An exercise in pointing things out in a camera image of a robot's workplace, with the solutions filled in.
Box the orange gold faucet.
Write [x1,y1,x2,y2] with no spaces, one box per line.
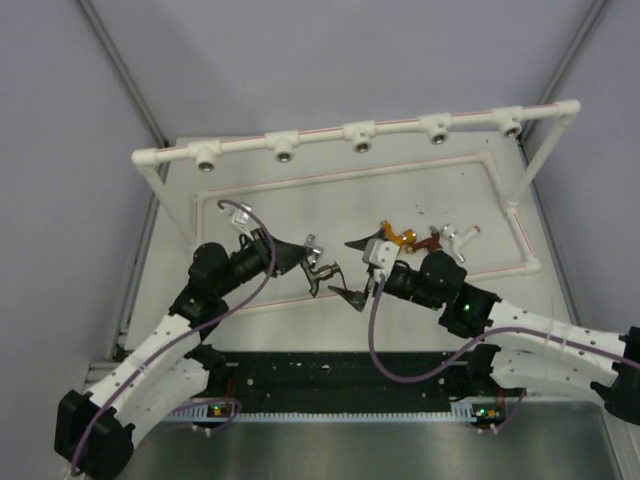
[381,220,417,250]

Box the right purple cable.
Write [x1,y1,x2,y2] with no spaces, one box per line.
[368,269,640,436]

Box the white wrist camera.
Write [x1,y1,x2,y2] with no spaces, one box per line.
[362,239,400,276]
[218,202,252,236]

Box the brown red faucet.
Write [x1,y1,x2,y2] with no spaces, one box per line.
[406,226,443,254]

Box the purple cable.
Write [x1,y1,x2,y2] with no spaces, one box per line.
[368,269,640,436]
[69,199,281,476]

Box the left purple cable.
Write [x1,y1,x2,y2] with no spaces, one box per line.
[69,199,281,476]

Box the grey slotted cable duct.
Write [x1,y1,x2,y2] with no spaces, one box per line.
[163,401,499,427]

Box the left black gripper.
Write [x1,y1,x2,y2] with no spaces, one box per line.
[215,227,313,298]

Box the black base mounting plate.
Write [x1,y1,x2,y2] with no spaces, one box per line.
[196,351,499,414]

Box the white work board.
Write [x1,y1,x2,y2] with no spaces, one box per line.
[117,130,576,354]

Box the white faucet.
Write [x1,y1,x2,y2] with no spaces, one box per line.
[441,224,481,263]

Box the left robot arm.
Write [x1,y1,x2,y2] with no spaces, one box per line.
[54,229,311,479]

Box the white PVC pipe frame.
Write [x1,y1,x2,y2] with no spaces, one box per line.
[131,99,583,321]

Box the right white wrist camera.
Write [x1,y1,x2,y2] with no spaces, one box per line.
[362,239,400,276]

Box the dark grey faucet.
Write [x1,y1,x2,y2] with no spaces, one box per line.
[301,260,341,297]

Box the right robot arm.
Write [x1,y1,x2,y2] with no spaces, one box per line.
[336,232,639,425]

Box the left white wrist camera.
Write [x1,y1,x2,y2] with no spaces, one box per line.
[218,202,252,236]

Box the chrome silver faucet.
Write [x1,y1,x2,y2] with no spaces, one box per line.
[304,233,324,269]

